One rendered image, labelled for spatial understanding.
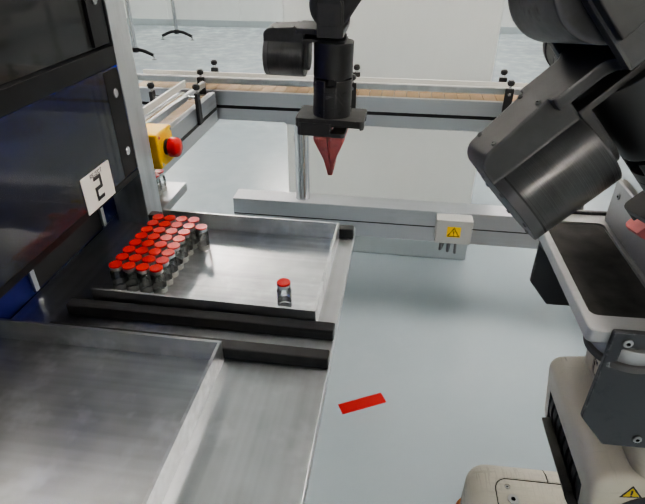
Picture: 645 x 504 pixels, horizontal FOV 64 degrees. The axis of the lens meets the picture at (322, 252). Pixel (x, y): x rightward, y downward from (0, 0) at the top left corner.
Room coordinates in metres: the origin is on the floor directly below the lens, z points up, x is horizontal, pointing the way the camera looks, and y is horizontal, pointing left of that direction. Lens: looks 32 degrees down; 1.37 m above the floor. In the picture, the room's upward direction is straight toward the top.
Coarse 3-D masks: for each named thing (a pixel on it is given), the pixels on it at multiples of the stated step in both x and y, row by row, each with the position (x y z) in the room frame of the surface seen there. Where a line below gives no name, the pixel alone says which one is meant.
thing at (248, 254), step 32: (224, 224) 0.86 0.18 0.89; (256, 224) 0.85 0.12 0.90; (288, 224) 0.84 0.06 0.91; (320, 224) 0.83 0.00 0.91; (192, 256) 0.77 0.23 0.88; (224, 256) 0.77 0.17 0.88; (256, 256) 0.77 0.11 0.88; (288, 256) 0.77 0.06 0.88; (320, 256) 0.77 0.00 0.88; (96, 288) 0.63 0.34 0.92; (192, 288) 0.67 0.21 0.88; (224, 288) 0.67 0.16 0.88; (256, 288) 0.67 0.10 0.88; (320, 288) 0.63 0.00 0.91
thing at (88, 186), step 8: (96, 168) 0.76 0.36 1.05; (104, 168) 0.78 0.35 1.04; (88, 176) 0.74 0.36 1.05; (104, 176) 0.78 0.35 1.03; (88, 184) 0.73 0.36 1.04; (96, 184) 0.75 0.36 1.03; (104, 184) 0.77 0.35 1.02; (112, 184) 0.79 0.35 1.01; (88, 192) 0.73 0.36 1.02; (112, 192) 0.79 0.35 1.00; (88, 200) 0.72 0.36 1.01; (96, 200) 0.74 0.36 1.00; (104, 200) 0.76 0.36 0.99; (88, 208) 0.72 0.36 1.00; (96, 208) 0.74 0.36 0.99
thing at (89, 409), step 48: (0, 336) 0.55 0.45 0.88; (48, 336) 0.54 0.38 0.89; (96, 336) 0.53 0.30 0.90; (144, 336) 0.52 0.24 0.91; (0, 384) 0.47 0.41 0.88; (48, 384) 0.47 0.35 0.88; (96, 384) 0.47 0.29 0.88; (144, 384) 0.47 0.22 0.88; (192, 384) 0.47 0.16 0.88; (0, 432) 0.39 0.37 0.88; (48, 432) 0.39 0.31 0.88; (96, 432) 0.39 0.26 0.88; (144, 432) 0.39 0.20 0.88; (192, 432) 0.39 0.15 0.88; (0, 480) 0.33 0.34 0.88; (48, 480) 0.33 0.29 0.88; (96, 480) 0.33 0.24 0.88; (144, 480) 0.33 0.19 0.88
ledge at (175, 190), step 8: (168, 184) 1.07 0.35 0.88; (176, 184) 1.07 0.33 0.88; (184, 184) 1.07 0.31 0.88; (168, 192) 1.03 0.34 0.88; (176, 192) 1.03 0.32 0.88; (184, 192) 1.07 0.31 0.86; (160, 200) 0.99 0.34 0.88; (168, 200) 0.99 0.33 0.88; (176, 200) 1.02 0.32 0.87; (168, 208) 0.98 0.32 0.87
